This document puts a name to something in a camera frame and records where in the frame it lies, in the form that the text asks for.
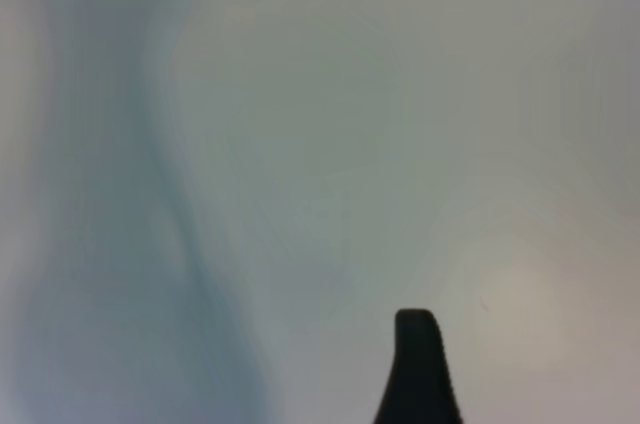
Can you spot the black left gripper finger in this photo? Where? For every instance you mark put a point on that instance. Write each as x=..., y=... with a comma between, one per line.
x=417, y=374

